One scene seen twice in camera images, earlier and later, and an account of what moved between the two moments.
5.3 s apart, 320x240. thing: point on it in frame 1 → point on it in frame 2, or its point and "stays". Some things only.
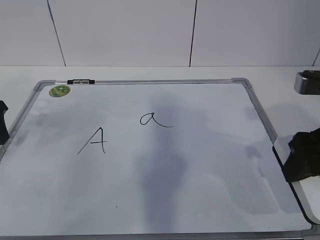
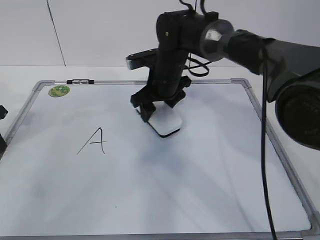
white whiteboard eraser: (307, 190) → (165, 120)
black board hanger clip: (80, 81) stays
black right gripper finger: (304, 160) → (146, 109)
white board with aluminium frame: (146, 159) stays
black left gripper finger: (4, 133) → (3, 112)
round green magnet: (59, 91) stays
